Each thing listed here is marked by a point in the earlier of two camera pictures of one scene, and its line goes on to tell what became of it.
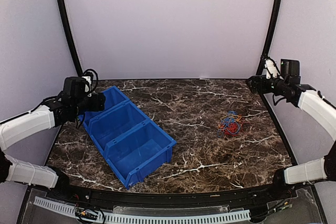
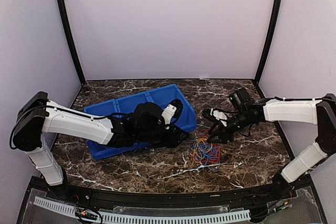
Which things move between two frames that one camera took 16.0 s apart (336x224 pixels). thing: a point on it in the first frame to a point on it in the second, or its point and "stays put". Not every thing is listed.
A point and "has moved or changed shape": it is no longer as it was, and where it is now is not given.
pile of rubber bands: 233,128 has moved or changed shape
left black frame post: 60,5 stays put
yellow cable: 221,126 has moved or changed shape
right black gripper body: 264,88 to 230,135
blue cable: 229,125 has moved or changed shape
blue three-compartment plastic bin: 133,144 to 128,105
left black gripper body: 96,106 to 149,136
